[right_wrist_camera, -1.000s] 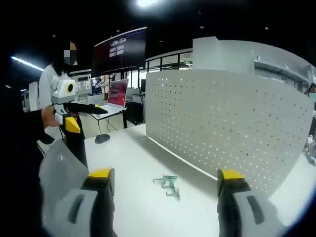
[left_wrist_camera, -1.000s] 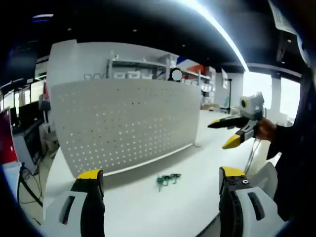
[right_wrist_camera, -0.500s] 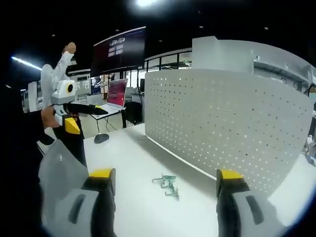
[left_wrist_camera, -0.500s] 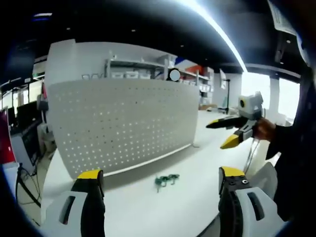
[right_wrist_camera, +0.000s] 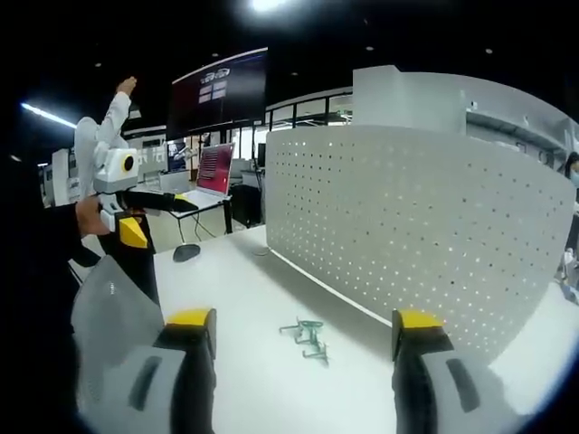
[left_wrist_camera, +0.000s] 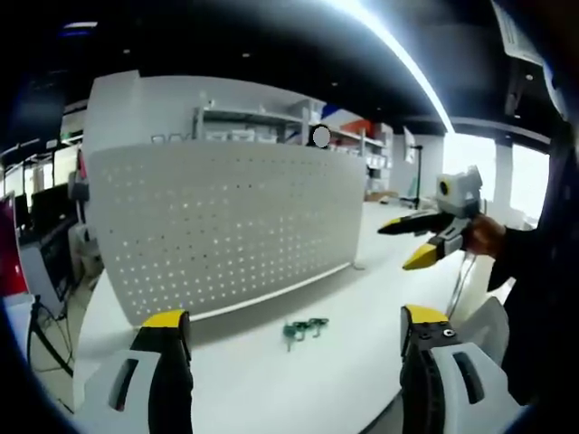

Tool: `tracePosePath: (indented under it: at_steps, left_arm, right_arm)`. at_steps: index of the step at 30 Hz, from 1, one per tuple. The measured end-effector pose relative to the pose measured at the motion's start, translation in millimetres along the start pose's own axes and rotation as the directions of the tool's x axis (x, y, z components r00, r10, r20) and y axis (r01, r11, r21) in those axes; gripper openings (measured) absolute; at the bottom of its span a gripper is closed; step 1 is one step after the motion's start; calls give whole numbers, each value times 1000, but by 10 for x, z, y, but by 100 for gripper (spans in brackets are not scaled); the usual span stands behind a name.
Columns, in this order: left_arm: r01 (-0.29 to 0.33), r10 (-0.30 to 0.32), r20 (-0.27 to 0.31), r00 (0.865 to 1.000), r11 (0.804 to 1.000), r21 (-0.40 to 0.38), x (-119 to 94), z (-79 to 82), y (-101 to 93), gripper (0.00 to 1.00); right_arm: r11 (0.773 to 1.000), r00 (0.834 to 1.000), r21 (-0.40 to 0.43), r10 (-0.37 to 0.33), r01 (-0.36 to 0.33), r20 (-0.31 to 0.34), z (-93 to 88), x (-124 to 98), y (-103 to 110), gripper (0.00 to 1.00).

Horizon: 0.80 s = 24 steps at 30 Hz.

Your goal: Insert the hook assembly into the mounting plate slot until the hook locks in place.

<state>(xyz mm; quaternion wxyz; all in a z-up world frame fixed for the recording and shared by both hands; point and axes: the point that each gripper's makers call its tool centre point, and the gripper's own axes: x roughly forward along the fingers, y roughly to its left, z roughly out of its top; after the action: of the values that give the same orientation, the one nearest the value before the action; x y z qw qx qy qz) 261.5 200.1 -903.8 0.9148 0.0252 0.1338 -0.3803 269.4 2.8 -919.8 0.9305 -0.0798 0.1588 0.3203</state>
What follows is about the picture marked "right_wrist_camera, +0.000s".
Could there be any white side table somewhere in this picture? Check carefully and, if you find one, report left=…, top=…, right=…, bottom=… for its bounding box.
left=168, top=193, right=234, bottom=237

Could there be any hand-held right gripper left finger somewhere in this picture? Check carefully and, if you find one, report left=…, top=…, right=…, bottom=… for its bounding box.
left=78, top=307, right=218, bottom=434

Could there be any large dark wall screen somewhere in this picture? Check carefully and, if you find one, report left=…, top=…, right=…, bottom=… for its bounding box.
left=166, top=46, right=269, bottom=137

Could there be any white perforated mounting plate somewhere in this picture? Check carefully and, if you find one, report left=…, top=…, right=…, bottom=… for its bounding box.
left=263, top=123, right=576, bottom=368

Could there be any black box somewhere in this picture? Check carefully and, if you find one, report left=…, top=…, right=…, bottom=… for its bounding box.
left=230, top=182, right=264, bottom=228

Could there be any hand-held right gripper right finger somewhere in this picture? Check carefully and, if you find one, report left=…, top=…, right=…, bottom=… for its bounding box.
left=390, top=308, right=517, bottom=434

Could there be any white pillar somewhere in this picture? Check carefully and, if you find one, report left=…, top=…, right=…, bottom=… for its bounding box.
left=352, top=64, right=468, bottom=136

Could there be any green hook assembly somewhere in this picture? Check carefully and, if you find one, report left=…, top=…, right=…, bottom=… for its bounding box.
left=278, top=317, right=325, bottom=339
left=299, top=336, right=334, bottom=369

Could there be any open laptop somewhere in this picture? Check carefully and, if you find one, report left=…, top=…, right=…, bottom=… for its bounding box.
left=182, top=142, right=237, bottom=212

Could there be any person's left hand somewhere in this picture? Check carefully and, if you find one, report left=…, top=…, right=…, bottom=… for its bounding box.
left=74, top=195, right=112, bottom=238

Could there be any black round disc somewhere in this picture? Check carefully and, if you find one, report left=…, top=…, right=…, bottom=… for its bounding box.
left=172, top=243, right=202, bottom=263

